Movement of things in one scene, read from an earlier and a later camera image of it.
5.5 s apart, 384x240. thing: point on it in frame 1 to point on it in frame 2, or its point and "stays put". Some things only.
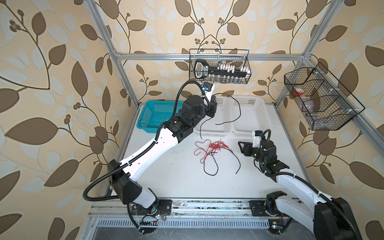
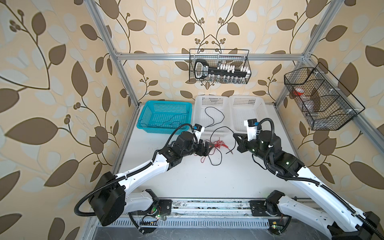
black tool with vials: (222, 73) stays put
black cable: (226, 122) to (212, 124)
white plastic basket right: (249, 113) stays put
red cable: (209, 148) stays put
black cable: (228, 149) to (211, 141)
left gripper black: (209, 106) to (200, 151)
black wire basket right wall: (324, 103) stays put
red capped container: (298, 91) stays put
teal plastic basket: (156, 114) stays put
